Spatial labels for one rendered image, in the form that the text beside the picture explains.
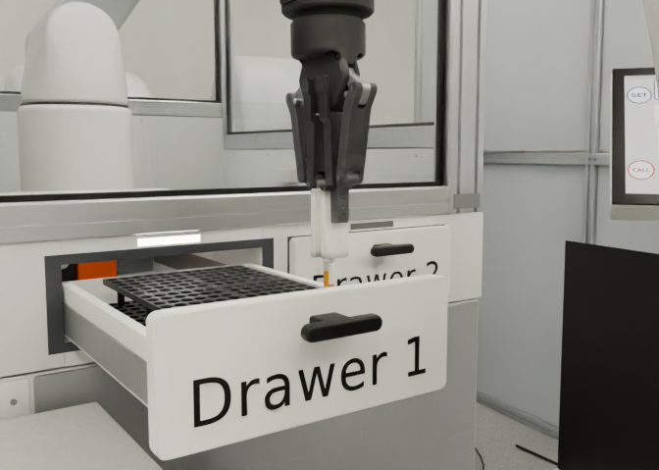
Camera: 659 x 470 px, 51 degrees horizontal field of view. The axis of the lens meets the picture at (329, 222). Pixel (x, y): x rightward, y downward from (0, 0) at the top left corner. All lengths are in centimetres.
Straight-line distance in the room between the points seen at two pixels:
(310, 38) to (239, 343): 30
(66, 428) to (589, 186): 203
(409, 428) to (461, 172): 42
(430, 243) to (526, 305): 172
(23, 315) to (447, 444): 72
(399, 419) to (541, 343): 166
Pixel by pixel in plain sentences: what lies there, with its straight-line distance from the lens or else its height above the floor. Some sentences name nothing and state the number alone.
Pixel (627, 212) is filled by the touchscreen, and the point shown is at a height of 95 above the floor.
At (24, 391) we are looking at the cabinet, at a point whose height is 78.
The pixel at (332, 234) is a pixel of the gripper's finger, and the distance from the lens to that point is 70.
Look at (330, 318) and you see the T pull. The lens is 57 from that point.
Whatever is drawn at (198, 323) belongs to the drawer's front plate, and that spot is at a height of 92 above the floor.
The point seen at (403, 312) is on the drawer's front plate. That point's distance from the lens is 64.
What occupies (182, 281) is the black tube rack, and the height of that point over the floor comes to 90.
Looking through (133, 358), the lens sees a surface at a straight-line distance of 63.
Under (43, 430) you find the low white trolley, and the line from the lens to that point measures 80.
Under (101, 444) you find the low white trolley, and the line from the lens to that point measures 75.
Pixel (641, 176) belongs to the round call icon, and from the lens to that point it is 125.
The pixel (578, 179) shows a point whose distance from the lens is 257.
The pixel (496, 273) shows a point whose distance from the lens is 289.
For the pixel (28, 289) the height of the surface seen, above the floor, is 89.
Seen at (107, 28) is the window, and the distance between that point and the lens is 88.
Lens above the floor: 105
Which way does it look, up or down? 6 degrees down
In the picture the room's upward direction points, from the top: straight up
